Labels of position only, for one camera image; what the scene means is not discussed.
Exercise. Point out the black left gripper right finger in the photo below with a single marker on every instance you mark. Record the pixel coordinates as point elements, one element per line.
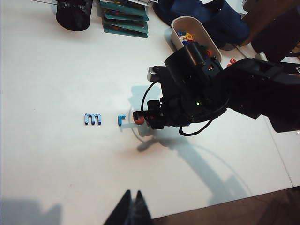
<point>141,213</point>

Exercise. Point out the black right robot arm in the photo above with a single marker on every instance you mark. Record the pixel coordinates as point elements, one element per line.
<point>257,93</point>

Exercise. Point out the yellow letter magnet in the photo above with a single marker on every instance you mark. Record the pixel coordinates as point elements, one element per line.
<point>188,36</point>

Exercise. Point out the black mesh pen holder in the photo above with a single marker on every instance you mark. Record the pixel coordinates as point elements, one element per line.
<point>72,16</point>

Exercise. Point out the dark blue bag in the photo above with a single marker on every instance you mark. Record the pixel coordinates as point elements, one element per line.
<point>229,25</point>

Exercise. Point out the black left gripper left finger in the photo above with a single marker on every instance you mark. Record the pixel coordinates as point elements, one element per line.
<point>122,213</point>

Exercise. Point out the blue letter r magnet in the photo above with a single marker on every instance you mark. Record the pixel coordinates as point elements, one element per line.
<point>121,120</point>

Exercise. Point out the blue letter m magnet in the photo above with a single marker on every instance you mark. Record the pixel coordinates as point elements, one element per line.
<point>92,120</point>

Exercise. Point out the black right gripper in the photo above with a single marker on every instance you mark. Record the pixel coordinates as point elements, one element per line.
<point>173,100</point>

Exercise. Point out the orange letter o magnet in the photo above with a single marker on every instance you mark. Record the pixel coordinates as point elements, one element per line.
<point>140,122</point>

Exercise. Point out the beige oval bowl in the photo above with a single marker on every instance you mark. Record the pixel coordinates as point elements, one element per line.
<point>178,39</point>

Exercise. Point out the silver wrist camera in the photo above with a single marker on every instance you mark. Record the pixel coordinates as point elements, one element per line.
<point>154,73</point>

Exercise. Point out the red letter c magnet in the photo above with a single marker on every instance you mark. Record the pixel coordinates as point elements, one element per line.
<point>231,62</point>

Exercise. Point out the brown wooden box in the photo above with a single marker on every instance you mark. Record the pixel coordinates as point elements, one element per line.
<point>262,16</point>

